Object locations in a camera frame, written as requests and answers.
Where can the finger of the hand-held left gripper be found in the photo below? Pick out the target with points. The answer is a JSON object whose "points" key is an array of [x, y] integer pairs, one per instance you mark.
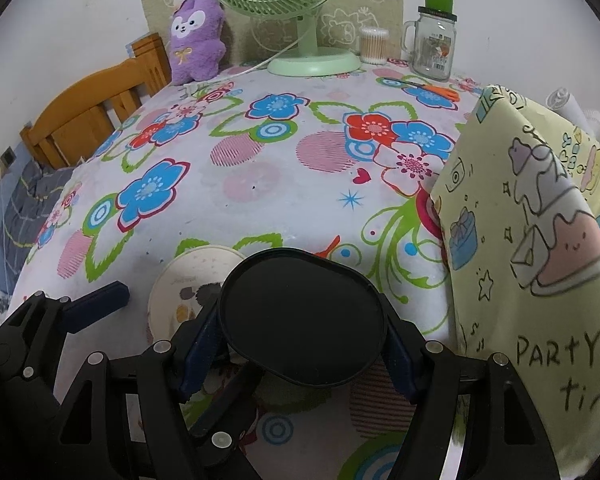
{"points": [[100, 300], [225, 410]]}

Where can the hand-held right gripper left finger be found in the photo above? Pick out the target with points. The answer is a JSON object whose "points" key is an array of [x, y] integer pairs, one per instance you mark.
{"points": [[200, 355]]}

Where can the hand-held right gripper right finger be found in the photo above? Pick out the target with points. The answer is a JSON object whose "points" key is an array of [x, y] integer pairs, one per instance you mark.
{"points": [[400, 360]]}

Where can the round cream printed tin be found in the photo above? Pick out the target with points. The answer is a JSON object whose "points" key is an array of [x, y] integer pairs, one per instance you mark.
{"points": [[185, 280]]}

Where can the black oval lid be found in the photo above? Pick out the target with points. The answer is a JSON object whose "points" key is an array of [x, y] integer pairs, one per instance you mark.
{"points": [[300, 315]]}

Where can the yellow printed storage box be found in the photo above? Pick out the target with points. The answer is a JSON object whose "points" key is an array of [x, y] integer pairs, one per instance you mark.
{"points": [[530, 260]]}

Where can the grey plaid bedding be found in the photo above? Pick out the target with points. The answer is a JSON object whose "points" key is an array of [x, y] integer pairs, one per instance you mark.
{"points": [[30, 195]]}

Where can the floral tablecloth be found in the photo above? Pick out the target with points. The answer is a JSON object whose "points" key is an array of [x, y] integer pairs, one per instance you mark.
{"points": [[280, 195]]}

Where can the wooden bed headboard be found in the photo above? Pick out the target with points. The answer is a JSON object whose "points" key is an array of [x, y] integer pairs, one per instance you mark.
{"points": [[80, 120]]}

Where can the orange scissors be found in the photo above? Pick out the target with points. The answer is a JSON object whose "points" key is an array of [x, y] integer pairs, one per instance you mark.
{"points": [[440, 92]]}

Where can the purple plush toy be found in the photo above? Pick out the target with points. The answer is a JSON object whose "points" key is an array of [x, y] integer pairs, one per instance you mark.
{"points": [[195, 45]]}

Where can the white floor fan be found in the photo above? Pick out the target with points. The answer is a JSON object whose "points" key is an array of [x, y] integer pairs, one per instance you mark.
{"points": [[575, 107]]}

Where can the green desk fan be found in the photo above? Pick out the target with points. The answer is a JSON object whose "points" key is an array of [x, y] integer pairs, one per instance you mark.
{"points": [[315, 62]]}

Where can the glass jar mug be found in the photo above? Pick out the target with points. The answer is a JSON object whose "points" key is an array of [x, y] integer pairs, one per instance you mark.
{"points": [[430, 50]]}

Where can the cotton swab container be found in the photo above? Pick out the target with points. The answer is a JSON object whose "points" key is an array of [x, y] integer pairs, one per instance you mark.
{"points": [[373, 47]]}

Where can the beige printed wall panel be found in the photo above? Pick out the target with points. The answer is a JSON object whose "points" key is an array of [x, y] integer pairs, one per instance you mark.
{"points": [[350, 0]]}

